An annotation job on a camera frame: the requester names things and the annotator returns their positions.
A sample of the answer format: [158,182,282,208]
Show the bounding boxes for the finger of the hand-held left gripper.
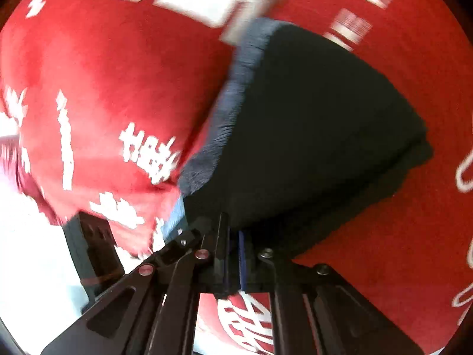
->
[152,227,204,264]

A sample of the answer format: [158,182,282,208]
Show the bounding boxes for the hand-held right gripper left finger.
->
[40,212,231,355]

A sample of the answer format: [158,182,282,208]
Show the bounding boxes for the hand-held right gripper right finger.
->
[238,230,425,355]

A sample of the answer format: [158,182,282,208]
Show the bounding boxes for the black pants with blue waistband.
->
[163,18,434,260]

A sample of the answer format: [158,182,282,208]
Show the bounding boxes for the red printed blanket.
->
[0,0,473,354]

